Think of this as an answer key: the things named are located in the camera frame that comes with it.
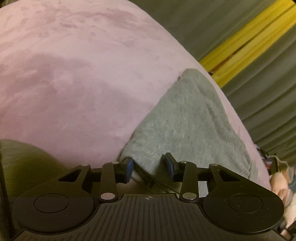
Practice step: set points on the grey pleated curtain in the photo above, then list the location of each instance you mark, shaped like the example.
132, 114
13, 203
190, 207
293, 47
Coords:
263, 94

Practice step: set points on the grey sweat pants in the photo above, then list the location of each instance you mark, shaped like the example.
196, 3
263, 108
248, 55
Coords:
189, 125

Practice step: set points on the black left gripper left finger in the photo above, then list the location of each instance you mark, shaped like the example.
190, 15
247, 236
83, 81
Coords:
101, 183

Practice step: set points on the yellow curtain strip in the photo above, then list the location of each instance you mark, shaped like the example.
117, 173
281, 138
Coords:
231, 57

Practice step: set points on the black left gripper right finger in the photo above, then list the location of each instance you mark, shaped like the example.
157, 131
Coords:
190, 175

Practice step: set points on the pink plush toy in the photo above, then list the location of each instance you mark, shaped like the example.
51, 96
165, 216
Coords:
280, 182

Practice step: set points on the pink fleece blanket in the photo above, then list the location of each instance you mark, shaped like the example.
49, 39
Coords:
78, 77

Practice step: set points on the clutter pile beside bed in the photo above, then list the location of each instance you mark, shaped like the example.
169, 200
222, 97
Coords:
272, 163

